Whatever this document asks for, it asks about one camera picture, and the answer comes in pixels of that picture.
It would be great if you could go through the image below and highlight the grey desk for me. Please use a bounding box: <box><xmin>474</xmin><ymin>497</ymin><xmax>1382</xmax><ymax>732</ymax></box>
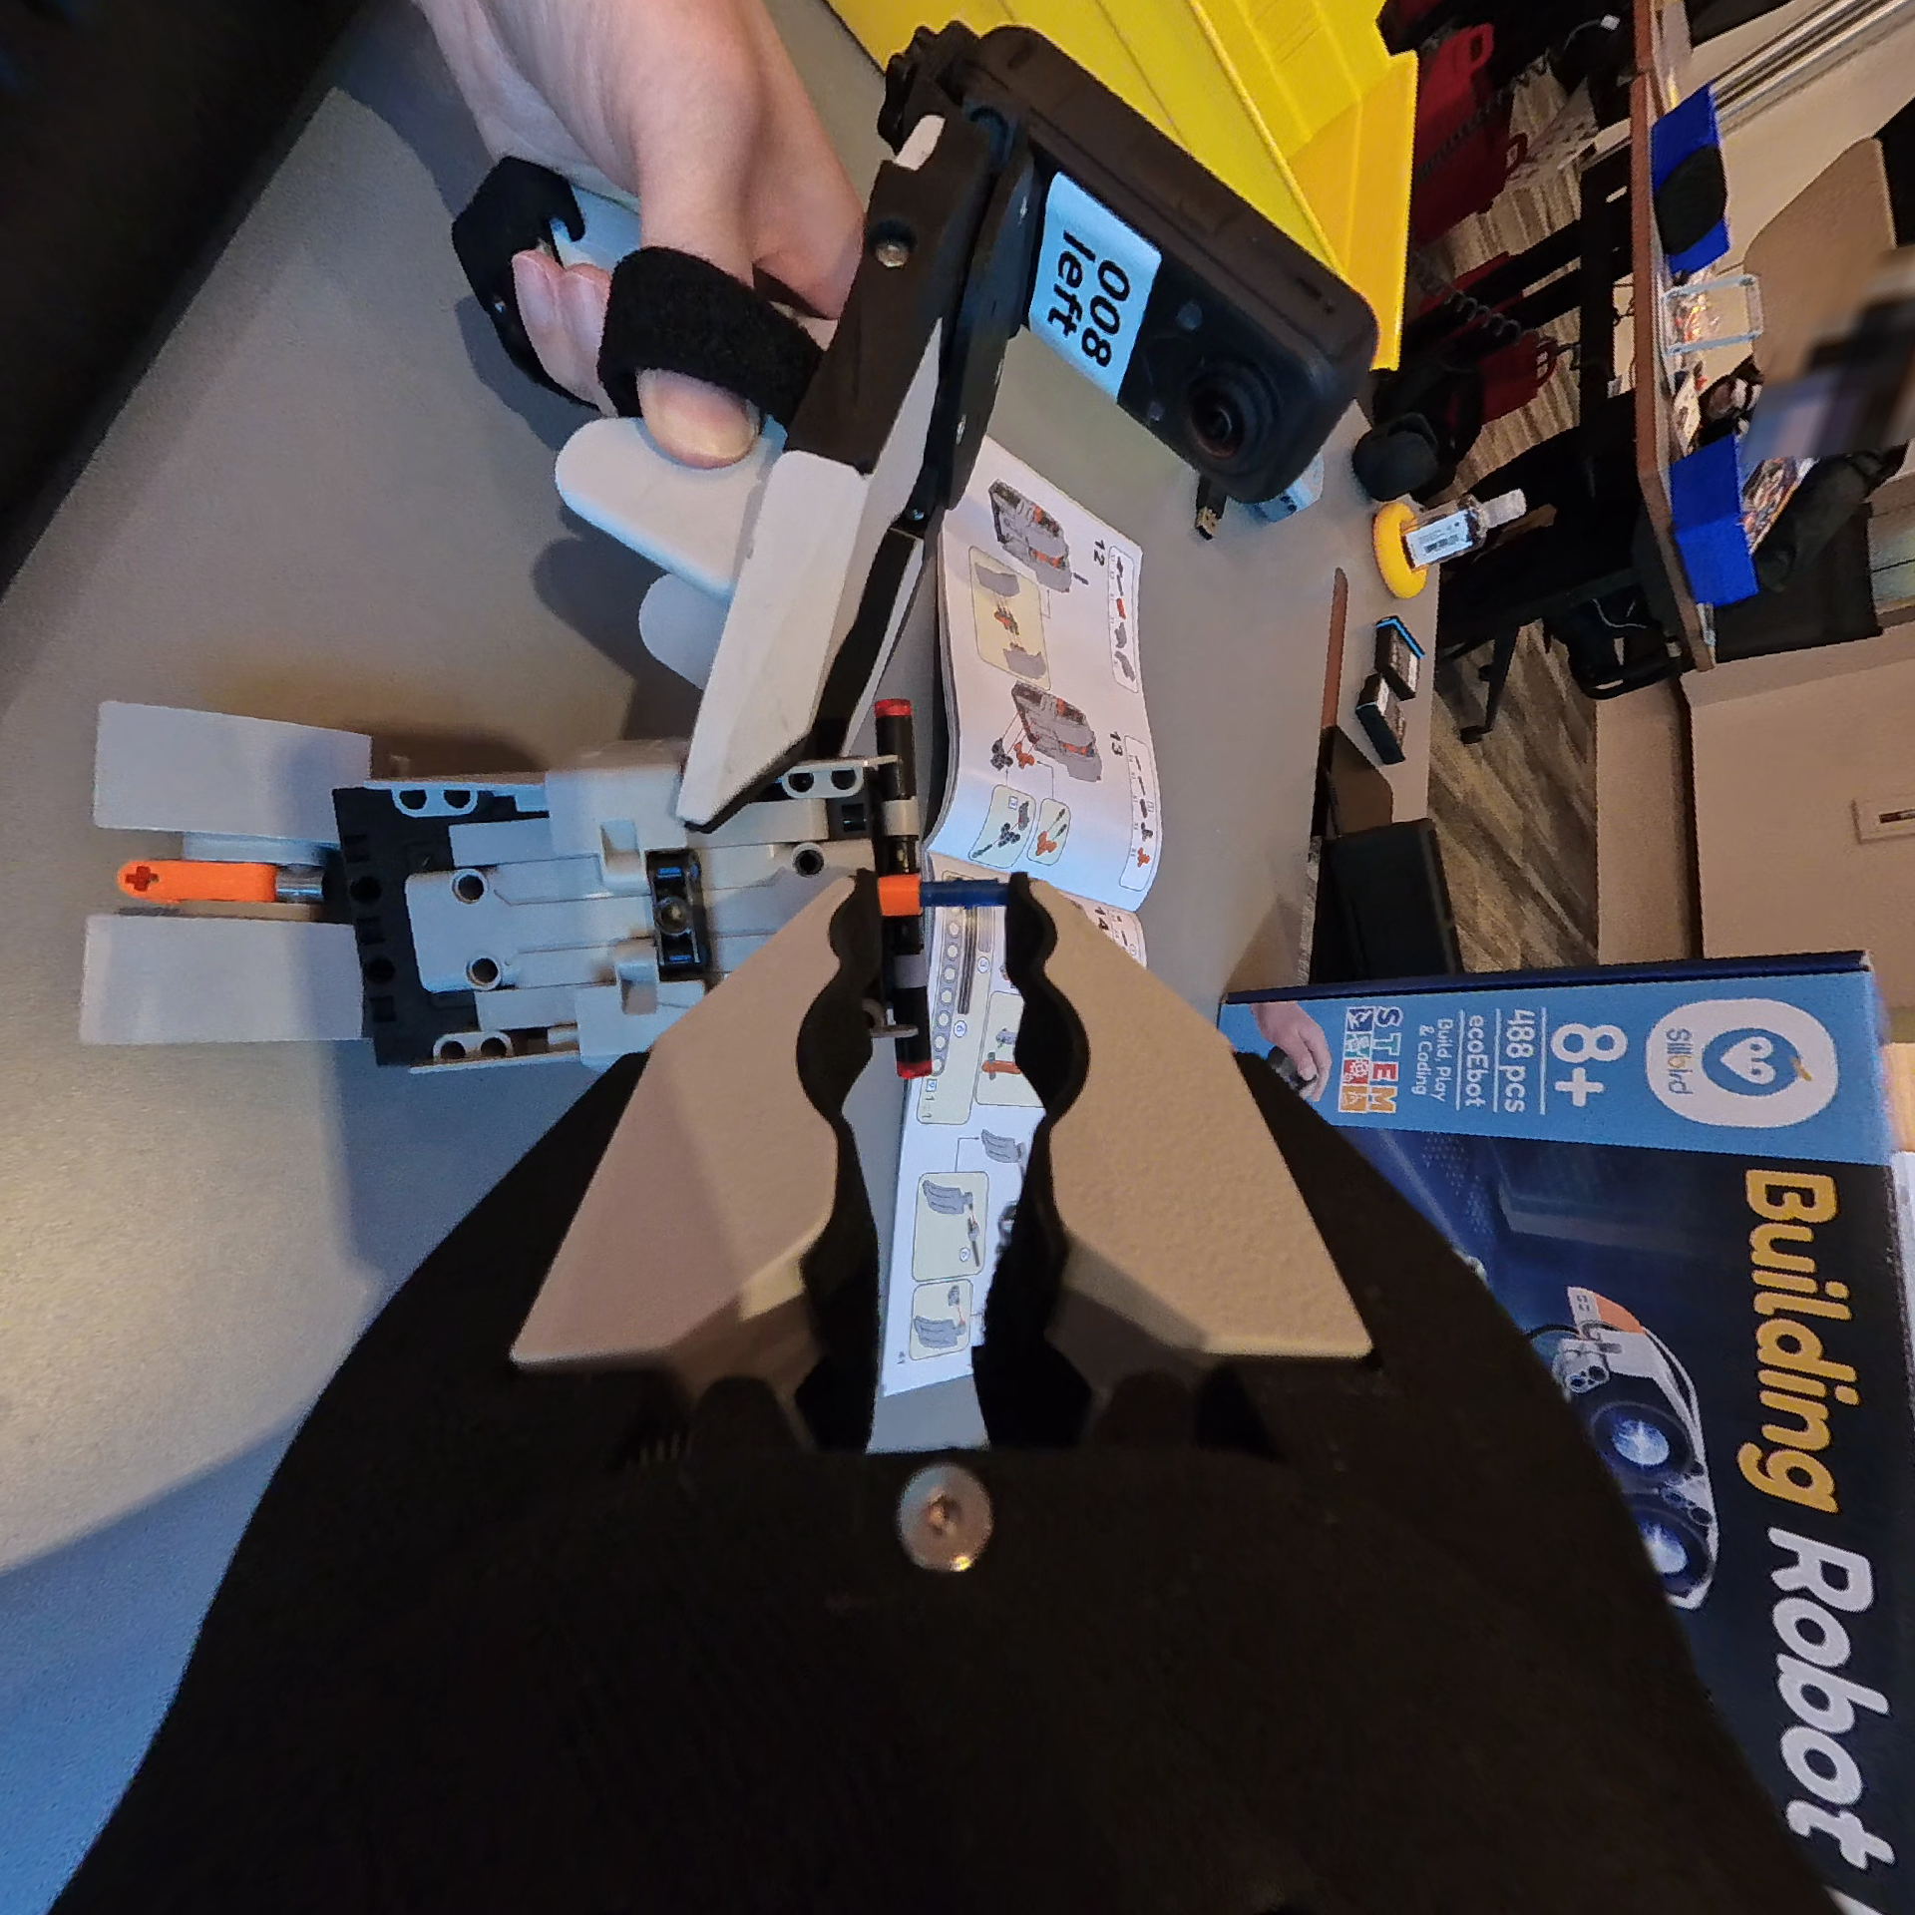
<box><xmin>0</xmin><ymin>0</ymin><xmax>1446</xmax><ymax>1915</ymax></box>

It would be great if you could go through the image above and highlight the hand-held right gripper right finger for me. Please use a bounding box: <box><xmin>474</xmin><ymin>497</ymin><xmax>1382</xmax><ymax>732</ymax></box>
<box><xmin>974</xmin><ymin>875</ymin><xmax>1376</xmax><ymax>1449</ymax></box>

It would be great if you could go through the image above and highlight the instruction booklet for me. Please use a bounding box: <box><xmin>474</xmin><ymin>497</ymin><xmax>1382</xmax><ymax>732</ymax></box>
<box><xmin>876</xmin><ymin>436</ymin><xmax>1171</xmax><ymax>1399</ymax></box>

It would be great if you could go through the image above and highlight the yellow plastic bin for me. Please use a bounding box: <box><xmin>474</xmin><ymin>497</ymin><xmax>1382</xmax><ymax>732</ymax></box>
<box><xmin>831</xmin><ymin>0</ymin><xmax>1420</xmax><ymax>377</ymax></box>

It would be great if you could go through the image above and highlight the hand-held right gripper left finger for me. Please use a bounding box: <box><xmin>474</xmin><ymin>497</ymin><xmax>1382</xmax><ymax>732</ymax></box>
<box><xmin>510</xmin><ymin>875</ymin><xmax>884</xmax><ymax>1449</ymax></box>

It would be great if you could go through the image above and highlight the person's left hand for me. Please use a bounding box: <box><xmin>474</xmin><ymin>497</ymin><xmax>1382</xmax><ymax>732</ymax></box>
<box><xmin>420</xmin><ymin>0</ymin><xmax>869</xmax><ymax>469</ymax></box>

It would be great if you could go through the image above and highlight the grey building block robot assembly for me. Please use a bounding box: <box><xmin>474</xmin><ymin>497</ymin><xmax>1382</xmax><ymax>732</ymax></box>
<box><xmin>334</xmin><ymin>696</ymin><xmax>1037</xmax><ymax>1082</ymax></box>

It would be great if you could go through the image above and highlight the blue toy robot box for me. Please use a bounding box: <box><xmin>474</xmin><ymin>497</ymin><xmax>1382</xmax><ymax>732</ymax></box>
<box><xmin>1221</xmin><ymin>959</ymin><xmax>1915</xmax><ymax>1915</ymax></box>

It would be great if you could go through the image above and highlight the black bin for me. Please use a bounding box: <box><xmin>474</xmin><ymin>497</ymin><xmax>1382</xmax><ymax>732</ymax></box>
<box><xmin>1315</xmin><ymin>820</ymin><xmax>1464</xmax><ymax>981</ymax></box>

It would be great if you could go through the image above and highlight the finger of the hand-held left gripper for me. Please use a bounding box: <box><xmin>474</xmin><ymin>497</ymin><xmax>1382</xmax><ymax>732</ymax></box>
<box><xmin>675</xmin><ymin>446</ymin><xmax>898</xmax><ymax>835</ymax></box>

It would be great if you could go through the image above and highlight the blue plastic tray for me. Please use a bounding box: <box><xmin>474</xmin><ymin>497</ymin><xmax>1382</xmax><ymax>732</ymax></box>
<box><xmin>1653</xmin><ymin>85</ymin><xmax>1731</xmax><ymax>278</ymax></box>
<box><xmin>1669</xmin><ymin>443</ymin><xmax>1759</xmax><ymax>608</ymax></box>

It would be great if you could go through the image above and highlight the black round pouch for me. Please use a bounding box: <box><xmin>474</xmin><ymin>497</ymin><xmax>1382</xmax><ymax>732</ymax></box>
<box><xmin>1352</xmin><ymin>416</ymin><xmax>1446</xmax><ymax>505</ymax></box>

